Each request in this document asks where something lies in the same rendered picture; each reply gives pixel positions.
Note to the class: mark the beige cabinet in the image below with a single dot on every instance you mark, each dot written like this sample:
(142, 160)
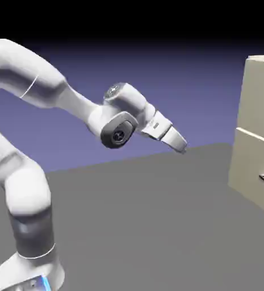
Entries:
(254, 136)

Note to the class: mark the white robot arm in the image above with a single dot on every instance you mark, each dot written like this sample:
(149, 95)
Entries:
(43, 81)

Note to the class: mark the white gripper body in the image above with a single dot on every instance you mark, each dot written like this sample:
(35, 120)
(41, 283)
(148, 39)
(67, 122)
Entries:
(174, 138)

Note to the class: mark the beige drawer front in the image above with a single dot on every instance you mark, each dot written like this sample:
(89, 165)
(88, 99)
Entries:
(247, 168)
(256, 100)

